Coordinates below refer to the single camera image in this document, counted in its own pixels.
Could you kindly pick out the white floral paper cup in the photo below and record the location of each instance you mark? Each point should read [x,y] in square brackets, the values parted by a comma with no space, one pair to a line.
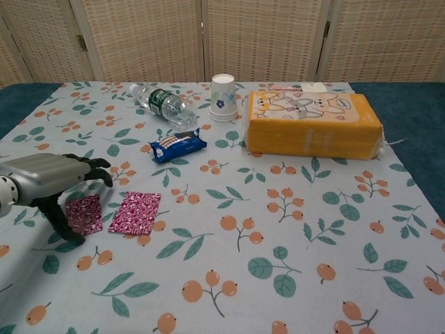
[223,101]

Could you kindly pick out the clear plastic water bottle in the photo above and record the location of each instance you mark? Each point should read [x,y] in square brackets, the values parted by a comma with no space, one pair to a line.
[163,104]

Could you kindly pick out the orange cartoon tissue pack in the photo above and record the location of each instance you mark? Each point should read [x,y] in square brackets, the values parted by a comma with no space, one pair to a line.
[313,132]

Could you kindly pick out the floral printed tablecloth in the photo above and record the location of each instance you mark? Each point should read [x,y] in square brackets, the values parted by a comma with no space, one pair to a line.
[260,226]

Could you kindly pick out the woven folding screen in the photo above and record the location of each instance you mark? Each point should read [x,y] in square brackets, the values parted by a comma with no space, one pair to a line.
[264,38]

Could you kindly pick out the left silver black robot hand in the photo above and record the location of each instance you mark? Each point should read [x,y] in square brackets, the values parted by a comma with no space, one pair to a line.
[48,177]

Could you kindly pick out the blue cookie packet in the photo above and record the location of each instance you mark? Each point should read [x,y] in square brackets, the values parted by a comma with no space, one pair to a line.
[179,144]

